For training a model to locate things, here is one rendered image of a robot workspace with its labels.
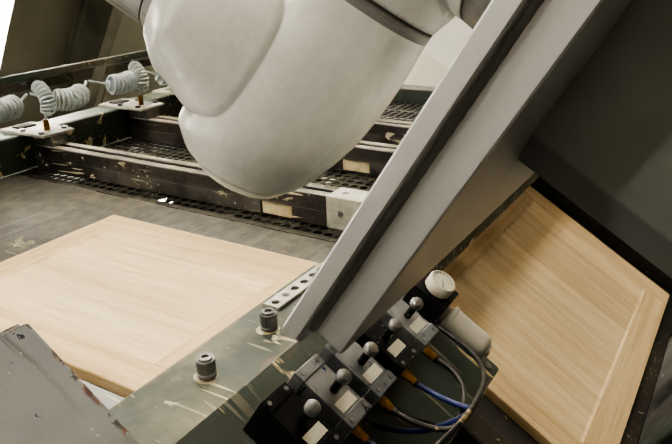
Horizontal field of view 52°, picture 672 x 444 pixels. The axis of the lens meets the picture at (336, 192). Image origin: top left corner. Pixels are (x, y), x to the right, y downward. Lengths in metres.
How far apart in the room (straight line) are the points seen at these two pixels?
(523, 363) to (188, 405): 0.93
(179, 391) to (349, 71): 0.49
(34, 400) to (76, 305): 0.65
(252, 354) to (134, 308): 0.30
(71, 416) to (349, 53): 0.35
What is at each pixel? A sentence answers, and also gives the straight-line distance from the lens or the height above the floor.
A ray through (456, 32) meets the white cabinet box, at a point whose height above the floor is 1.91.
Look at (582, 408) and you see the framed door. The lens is 1.66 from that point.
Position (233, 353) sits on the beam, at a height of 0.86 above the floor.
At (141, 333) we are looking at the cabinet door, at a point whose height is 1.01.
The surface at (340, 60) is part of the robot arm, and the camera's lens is 0.56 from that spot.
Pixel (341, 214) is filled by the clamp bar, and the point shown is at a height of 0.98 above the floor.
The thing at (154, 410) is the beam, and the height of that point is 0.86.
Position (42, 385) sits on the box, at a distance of 0.60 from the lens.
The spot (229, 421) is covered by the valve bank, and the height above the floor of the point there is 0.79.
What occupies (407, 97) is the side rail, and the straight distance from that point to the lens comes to 2.61.
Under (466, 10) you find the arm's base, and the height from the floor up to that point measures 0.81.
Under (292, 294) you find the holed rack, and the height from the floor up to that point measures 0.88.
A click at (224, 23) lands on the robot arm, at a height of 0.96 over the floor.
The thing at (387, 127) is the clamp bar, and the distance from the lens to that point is 1.99.
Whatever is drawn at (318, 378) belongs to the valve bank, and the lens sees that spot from 0.81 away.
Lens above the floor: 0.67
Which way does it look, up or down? 14 degrees up
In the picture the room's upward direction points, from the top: 49 degrees counter-clockwise
